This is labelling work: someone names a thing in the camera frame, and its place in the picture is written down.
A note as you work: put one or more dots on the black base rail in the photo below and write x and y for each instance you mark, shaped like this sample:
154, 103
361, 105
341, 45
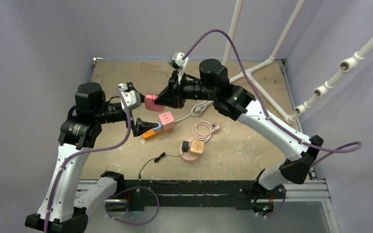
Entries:
238, 194

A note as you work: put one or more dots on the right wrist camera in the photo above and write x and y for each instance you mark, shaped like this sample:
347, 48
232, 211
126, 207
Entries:
178, 61

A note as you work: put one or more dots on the light blue small block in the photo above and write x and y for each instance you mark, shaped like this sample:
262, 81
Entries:
158, 128

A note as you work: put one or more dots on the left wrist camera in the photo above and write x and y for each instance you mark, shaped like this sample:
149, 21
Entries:
127, 100

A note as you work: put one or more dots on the black power adapter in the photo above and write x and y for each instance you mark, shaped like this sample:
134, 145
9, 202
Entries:
185, 146

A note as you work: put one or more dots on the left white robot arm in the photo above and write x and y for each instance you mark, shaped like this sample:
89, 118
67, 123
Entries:
61, 211

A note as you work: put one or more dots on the orange power strip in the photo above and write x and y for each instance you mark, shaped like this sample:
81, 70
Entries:
150, 134

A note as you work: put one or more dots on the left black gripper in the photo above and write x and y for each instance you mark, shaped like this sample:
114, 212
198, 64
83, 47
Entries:
141, 125

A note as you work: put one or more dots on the pink cube socket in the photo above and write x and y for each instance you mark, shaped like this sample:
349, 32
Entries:
167, 120

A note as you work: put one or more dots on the white pipe frame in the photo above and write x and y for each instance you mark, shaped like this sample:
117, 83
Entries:
269, 60

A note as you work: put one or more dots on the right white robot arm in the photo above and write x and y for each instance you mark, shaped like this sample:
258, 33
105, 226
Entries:
240, 105

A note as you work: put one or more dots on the pink square plug adapter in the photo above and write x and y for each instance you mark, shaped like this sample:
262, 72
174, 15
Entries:
149, 102

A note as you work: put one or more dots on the pink round power socket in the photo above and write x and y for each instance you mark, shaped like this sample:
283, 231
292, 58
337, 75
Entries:
188, 157

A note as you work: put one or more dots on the beige cube power socket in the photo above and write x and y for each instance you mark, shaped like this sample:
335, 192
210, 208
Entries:
197, 147

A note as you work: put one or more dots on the white pipe with fittings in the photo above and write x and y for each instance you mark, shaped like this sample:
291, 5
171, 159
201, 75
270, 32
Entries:
345, 66

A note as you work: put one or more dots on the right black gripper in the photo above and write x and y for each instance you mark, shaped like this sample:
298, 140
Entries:
177, 91

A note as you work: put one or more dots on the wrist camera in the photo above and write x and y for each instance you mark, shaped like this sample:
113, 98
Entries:
127, 100
178, 61

